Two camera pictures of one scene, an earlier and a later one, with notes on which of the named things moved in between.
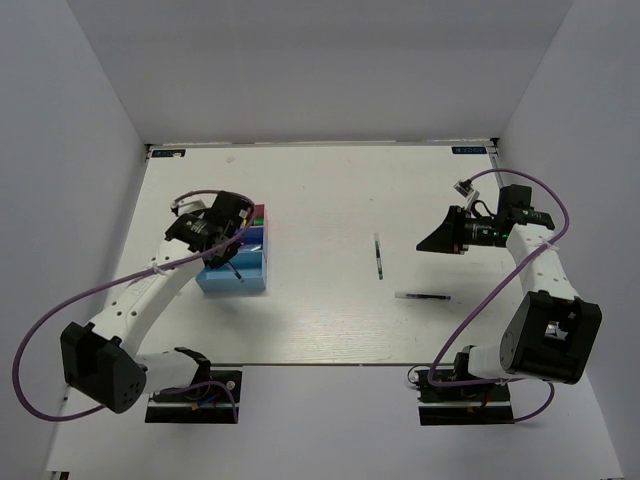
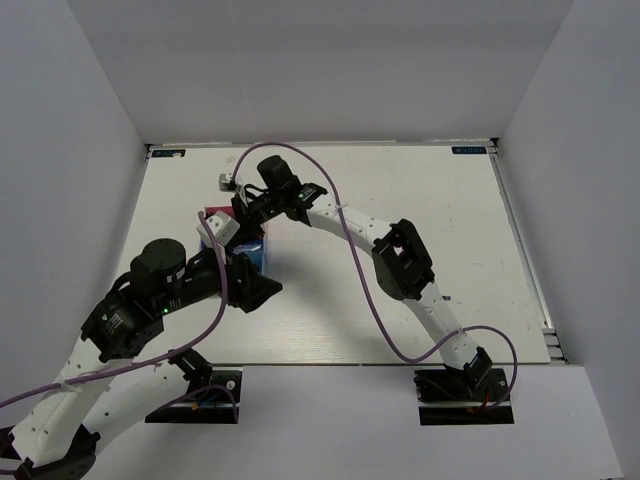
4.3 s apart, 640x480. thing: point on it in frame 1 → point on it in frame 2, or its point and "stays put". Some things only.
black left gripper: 216,263 → 254,289
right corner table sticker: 469,149 stays put
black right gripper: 450,236 → 245,215
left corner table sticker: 168,153 stays put
